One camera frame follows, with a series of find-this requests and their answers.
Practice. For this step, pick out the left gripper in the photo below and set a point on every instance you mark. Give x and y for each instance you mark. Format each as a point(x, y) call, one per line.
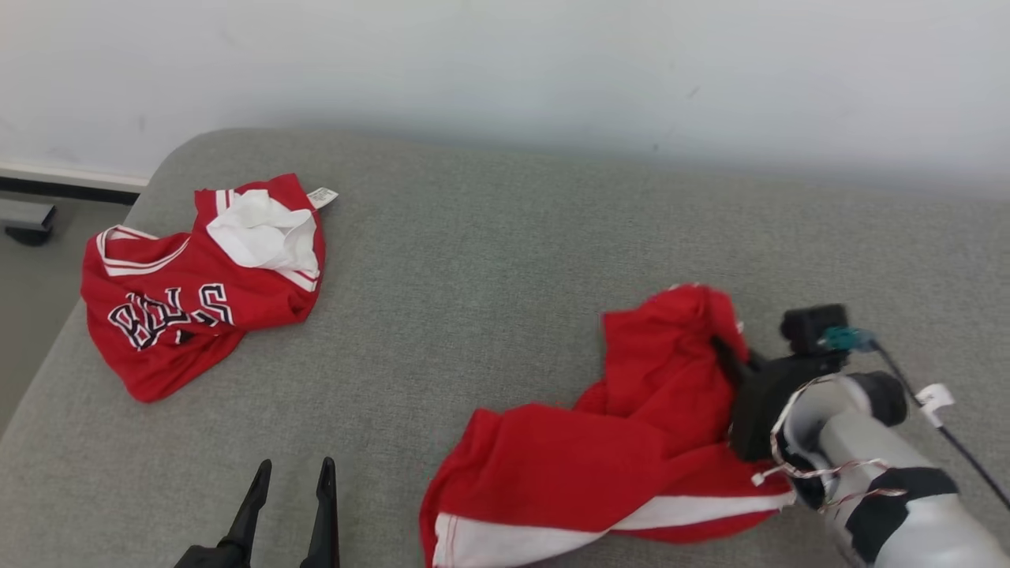
point(209, 558)

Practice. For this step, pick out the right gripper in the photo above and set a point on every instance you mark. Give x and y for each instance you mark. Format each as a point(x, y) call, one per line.
point(761, 402)

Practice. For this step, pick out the red Bulls basketball jersey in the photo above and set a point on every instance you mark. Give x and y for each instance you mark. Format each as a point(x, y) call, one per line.
point(158, 371)

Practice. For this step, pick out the red basketball shorts white band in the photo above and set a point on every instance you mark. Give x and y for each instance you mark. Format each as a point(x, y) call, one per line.
point(568, 465)

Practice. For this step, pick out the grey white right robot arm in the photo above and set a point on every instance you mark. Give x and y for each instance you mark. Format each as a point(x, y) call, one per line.
point(852, 430)

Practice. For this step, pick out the black baseboard strip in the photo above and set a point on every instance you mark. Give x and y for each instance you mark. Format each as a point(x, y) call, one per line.
point(63, 189)

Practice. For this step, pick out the grey metal stand leg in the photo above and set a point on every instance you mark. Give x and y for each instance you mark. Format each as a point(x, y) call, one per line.
point(24, 217)

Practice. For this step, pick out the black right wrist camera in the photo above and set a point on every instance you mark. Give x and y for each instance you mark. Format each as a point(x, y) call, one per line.
point(805, 327)

